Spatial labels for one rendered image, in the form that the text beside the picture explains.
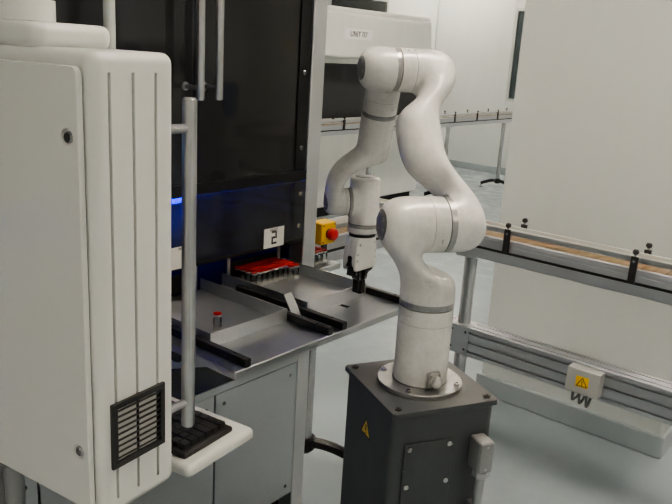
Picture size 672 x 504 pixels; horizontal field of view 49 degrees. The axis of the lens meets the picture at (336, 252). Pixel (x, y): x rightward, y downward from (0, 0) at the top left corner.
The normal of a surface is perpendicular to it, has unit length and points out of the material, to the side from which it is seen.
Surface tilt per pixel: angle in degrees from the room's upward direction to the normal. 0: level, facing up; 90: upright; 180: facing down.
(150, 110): 90
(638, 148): 90
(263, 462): 90
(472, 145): 90
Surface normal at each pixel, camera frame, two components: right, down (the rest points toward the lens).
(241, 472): 0.77, 0.21
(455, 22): -0.64, 0.17
